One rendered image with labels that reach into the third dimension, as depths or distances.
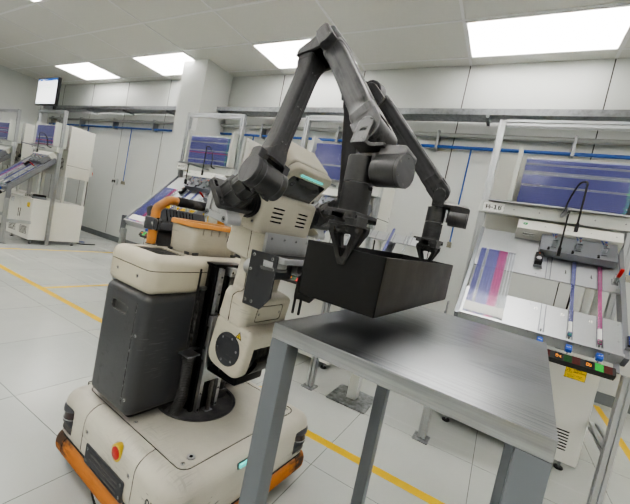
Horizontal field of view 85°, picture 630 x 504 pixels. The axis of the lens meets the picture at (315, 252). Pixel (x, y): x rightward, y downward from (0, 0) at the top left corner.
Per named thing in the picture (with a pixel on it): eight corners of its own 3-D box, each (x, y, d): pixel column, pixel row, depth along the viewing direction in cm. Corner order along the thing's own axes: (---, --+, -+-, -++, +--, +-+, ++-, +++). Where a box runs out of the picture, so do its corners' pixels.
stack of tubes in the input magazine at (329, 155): (370, 183, 249) (377, 146, 248) (310, 176, 274) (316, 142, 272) (375, 187, 260) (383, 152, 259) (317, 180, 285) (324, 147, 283)
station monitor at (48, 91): (54, 107, 468) (58, 76, 465) (34, 106, 496) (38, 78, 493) (65, 111, 480) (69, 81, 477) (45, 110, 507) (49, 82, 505)
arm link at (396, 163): (383, 143, 70) (360, 116, 64) (435, 140, 62) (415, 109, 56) (361, 195, 69) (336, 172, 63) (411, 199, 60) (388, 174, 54)
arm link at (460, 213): (437, 184, 114) (434, 187, 106) (474, 189, 110) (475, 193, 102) (429, 219, 117) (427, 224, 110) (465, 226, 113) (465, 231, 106)
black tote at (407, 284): (394, 285, 118) (401, 253, 118) (445, 299, 109) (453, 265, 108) (297, 292, 70) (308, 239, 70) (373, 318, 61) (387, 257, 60)
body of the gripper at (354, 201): (376, 228, 68) (384, 191, 67) (352, 221, 59) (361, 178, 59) (347, 223, 71) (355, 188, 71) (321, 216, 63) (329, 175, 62)
